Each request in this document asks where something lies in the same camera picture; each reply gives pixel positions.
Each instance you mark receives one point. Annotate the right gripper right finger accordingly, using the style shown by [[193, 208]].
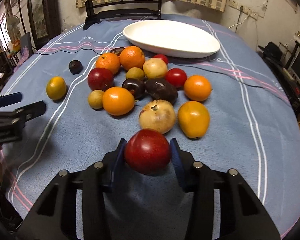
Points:
[[177, 162]]

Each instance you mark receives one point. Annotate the small tan longan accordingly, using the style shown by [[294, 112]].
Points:
[[95, 99]]

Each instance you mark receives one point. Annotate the wall power strip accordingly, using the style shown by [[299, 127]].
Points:
[[246, 10]]

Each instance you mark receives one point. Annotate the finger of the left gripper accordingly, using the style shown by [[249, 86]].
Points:
[[31, 111], [10, 99]]

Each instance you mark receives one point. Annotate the white oval plate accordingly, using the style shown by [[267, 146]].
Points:
[[172, 38]]

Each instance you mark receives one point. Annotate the yellow green fruit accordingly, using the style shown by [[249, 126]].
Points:
[[56, 88]]

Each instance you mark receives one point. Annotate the round orange fruit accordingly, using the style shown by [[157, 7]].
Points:
[[197, 88]]

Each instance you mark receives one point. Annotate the small yellow fruit centre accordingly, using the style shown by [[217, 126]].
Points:
[[135, 73]]

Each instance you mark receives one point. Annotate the red tomato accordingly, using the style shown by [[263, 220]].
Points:
[[162, 57], [176, 77]]

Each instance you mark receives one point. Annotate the small dark purple fruit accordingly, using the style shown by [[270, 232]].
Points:
[[75, 66]]

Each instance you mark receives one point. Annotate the speckled pale yellow fruit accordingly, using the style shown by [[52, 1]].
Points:
[[158, 115]]

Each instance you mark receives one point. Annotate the dark purple plum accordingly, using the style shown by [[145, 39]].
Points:
[[136, 87]]

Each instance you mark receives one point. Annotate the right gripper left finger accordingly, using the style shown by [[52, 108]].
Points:
[[118, 163]]

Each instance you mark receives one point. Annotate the large mandarin orange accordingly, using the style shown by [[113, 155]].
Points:
[[132, 57]]

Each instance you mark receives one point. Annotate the blue plaid tablecloth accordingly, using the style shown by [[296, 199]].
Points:
[[252, 125]]

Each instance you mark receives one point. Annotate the wrinkled dark passion fruit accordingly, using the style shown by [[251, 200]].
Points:
[[160, 89]]

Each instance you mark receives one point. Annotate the dark framed picture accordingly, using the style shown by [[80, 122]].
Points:
[[44, 21]]

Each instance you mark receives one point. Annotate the pale yellow round fruit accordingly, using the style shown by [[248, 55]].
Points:
[[155, 68]]

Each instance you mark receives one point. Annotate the black desk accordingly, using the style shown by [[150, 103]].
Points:
[[279, 62]]

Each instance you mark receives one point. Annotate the dark red plum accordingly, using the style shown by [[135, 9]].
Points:
[[100, 79]]

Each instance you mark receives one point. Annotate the round fish screen stand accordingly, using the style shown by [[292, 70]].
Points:
[[93, 18]]

